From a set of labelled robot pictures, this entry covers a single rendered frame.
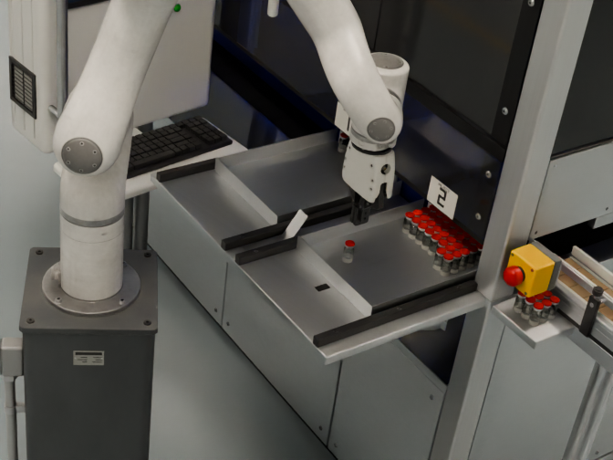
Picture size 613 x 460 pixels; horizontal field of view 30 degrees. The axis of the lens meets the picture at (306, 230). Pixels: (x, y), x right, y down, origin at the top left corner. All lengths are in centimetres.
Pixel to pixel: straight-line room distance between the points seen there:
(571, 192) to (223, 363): 144
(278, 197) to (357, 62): 73
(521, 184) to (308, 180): 61
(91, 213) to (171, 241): 146
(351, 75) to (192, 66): 111
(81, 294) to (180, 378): 118
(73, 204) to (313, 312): 51
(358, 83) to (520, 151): 43
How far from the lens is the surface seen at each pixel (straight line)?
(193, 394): 332
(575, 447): 255
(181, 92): 296
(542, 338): 231
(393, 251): 244
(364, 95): 188
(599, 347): 233
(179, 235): 350
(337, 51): 190
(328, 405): 301
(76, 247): 217
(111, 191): 212
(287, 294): 228
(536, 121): 214
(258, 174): 263
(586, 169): 233
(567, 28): 207
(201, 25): 291
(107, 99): 198
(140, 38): 194
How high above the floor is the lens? 227
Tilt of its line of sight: 34 degrees down
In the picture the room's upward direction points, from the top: 8 degrees clockwise
